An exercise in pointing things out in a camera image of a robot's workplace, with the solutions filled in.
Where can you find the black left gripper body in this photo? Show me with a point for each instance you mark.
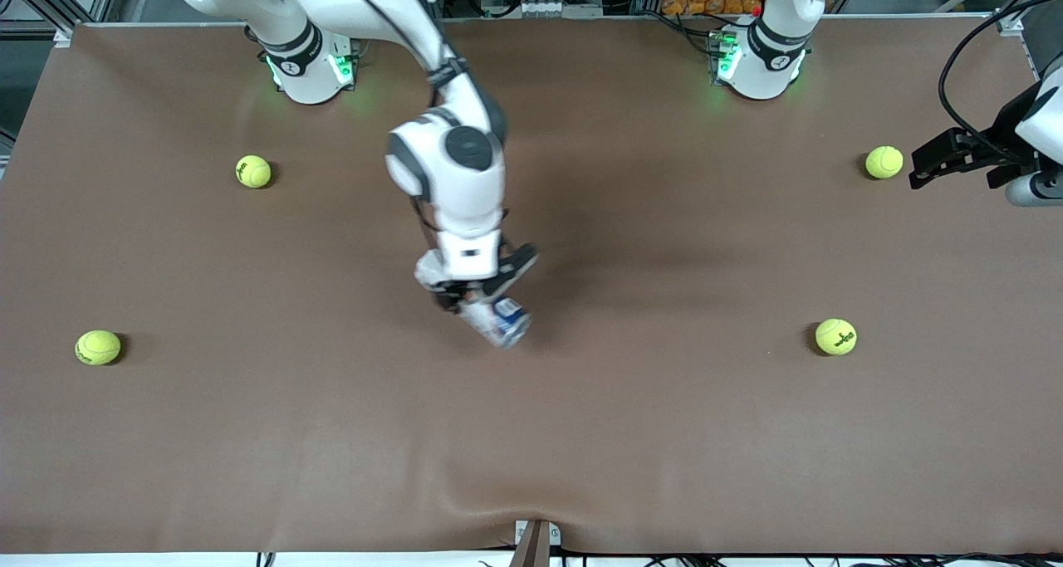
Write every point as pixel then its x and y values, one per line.
pixel 990 147

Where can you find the white blue tennis ball can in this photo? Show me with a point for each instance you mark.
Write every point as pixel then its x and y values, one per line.
pixel 501 322

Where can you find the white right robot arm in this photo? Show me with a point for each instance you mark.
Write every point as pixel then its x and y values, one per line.
pixel 457 177

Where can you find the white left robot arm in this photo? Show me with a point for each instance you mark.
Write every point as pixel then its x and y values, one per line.
pixel 768 61

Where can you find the yellow tennis ball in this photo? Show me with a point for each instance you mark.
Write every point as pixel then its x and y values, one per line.
pixel 253 171
pixel 98 347
pixel 884 162
pixel 835 336

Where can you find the brown table cover mat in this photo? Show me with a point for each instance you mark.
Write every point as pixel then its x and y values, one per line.
pixel 531 434

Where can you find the grey metal mounting plate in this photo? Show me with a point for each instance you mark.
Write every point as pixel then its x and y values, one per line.
pixel 555 534

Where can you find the white terminal strip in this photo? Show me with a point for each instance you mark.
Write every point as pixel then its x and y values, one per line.
pixel 556 8

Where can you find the brown camera mount pole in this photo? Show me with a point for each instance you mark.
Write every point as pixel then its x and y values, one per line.
pixel 531 550

